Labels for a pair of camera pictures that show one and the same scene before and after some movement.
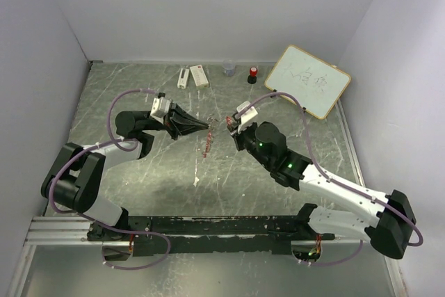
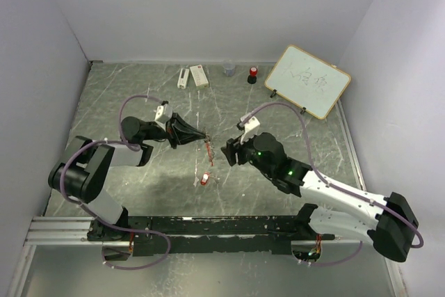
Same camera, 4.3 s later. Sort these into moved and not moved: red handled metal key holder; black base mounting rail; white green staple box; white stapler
Moved: red handled metal key holder
Not moved: white green staple box; black base mounting rail; white stapler
